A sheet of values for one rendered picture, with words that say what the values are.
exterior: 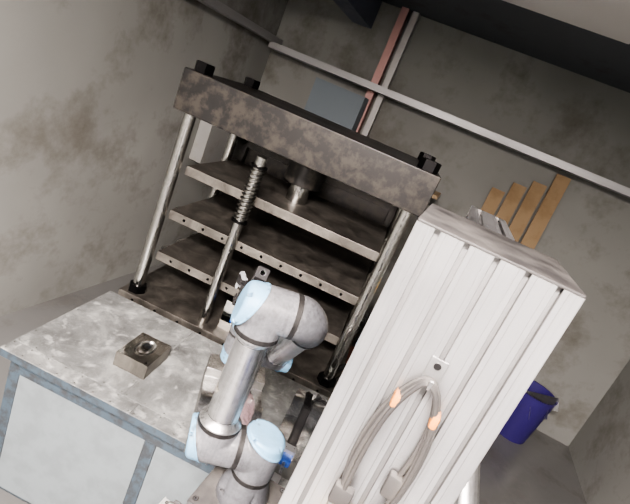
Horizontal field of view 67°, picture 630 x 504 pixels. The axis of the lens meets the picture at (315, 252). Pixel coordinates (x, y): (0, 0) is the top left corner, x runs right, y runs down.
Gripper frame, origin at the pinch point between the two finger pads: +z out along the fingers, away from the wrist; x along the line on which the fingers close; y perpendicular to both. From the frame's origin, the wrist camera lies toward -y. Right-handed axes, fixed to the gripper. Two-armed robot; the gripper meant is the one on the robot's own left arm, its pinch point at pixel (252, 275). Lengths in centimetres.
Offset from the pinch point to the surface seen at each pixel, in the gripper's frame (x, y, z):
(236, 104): -33, -45, 74
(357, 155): 25, -53, 54
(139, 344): -24, 63, 27
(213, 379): 10, 57, 16
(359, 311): 64, 12, 47
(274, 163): 4, -16, 158
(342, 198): 52, -20, 142
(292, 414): 45, 50, 3
